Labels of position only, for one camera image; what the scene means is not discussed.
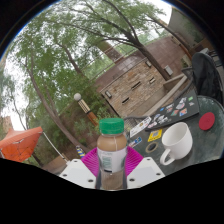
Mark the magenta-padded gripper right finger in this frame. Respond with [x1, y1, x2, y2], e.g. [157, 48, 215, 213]
[123, 146, 166, 190]

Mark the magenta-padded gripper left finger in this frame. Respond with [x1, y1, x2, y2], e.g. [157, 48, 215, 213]
[59, 148, 101, 191]

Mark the green-capped brown drink bottle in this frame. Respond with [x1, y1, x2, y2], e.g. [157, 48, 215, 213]
[96, 117, 129, 191]

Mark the stone block water feature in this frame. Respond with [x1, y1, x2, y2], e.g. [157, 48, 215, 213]
[99, 57, 179, 118]

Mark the blue yellow striped cone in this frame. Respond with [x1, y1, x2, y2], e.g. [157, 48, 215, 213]
[75, 144, 87, 159]

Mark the small blue sticker card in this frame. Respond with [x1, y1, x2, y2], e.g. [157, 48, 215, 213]
[128, 136, 143, 149]

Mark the yellow square card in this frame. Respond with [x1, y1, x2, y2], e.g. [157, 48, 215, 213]
[147, 128, 164, 143]

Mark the white ceramic mug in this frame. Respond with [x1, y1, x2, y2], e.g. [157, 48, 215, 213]
[159, 121, 194, 167]

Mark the white printed paper sheet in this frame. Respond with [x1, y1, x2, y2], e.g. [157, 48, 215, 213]
[128, 116, 153, 139]

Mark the orange canopy tent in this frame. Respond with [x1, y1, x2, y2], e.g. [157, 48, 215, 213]
[0, 126, 45, 164]

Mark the black laptop with stickers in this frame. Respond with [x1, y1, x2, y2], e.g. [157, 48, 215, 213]
[145, 94, 201, 132]

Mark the flat round red coaster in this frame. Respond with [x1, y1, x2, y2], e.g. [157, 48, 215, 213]
[198, 111, 216, 132]

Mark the pale-trunked leaning tree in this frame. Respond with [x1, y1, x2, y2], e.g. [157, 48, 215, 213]
[6, 19, 101, 154]

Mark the black jacket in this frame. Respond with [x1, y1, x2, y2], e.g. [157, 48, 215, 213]
[191, 51, 224, 106]

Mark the dark-trunked tree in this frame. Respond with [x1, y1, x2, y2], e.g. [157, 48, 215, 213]
[49, 0, 188, 83]

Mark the globe-topped lamp post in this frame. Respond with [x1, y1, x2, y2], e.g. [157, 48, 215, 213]
[73, 92, 100, 127]

